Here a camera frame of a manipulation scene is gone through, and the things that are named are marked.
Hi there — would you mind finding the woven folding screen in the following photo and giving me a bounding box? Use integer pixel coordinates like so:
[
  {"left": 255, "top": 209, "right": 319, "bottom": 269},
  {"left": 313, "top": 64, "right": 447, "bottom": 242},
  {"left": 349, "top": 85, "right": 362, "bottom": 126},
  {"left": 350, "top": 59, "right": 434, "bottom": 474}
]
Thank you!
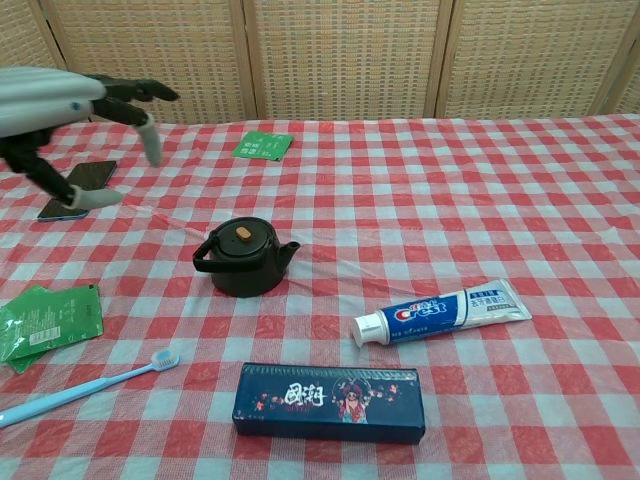
[{"left": 0, "top": 0, "right": 640, "bottom": 139}]

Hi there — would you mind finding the black smartphone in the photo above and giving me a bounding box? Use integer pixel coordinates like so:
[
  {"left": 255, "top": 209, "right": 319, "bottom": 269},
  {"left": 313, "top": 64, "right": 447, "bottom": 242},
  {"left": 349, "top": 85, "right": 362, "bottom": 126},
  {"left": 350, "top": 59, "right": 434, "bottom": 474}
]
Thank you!
[{"left": 37, "top": 160, "right": 118, "bottom": 222}]

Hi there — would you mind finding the green sachet with white print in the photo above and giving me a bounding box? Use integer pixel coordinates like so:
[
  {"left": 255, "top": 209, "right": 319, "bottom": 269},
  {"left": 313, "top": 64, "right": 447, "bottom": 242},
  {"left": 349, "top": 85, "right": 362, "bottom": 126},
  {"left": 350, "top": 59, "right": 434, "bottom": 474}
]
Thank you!
[{"left": 232, "top": 130, "right": 294, "bottom": 162}]

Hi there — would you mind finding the Crest toothpaste tube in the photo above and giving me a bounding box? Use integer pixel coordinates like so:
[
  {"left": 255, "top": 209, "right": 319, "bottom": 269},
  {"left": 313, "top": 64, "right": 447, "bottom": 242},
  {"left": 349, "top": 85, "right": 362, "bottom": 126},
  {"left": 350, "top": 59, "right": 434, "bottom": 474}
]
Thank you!
[{"left": 352, "top": 278, "right": 533, "bottom": 350}]

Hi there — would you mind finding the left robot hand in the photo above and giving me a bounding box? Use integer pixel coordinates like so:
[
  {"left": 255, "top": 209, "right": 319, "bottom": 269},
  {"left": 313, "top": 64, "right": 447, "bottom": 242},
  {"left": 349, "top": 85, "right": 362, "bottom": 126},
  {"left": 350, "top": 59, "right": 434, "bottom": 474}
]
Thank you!
[{"left": 0, "top": 67, "right": 181, "bottom": 209}]

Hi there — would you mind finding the dark blue illustrated box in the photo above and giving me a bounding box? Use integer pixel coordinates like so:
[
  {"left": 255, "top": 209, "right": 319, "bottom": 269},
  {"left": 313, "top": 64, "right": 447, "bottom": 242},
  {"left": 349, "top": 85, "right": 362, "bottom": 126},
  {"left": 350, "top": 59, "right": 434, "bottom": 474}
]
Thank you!
[{"left": 231, "top": 362, "right": 427, "bottom": 446}]

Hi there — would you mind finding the light blue toothbrush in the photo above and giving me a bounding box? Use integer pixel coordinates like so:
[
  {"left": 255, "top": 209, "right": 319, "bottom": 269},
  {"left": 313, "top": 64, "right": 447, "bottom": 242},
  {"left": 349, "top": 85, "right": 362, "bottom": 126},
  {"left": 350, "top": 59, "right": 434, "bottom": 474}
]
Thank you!
[{"left": 0, "top": 349, "right": 181, "bottom": 429}]

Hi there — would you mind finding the black teapot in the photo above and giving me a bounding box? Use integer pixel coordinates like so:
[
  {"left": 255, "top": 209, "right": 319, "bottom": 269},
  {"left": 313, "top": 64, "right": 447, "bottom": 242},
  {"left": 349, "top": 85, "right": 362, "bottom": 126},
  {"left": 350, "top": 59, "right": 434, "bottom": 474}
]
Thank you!
[{"left": 192, "top": 217, "right": 302, "bottom": 299}]

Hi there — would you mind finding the red white checkered tablecloth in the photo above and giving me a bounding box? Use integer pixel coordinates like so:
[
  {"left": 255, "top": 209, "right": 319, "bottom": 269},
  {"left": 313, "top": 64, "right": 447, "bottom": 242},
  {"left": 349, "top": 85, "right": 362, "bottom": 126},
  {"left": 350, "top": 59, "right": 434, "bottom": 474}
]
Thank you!
[{"left": 0, "top": 113, "right": 640, "bottom": 480}]

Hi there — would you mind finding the green foil packet with barcode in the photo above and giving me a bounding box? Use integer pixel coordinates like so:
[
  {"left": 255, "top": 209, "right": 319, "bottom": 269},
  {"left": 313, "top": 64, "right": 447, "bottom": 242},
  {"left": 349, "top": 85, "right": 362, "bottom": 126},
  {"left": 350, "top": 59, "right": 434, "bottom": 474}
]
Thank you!
[{"left": 0, "top": 284, "right": 105, "bottom": 361}]

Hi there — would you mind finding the black teapot lid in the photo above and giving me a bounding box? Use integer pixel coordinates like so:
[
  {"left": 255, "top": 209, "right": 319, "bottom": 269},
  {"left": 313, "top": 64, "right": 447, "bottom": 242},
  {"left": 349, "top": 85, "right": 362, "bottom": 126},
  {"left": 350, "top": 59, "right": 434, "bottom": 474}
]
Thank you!
[{"left": 215, "top": 217, "right": 274, "bottom": 261}]

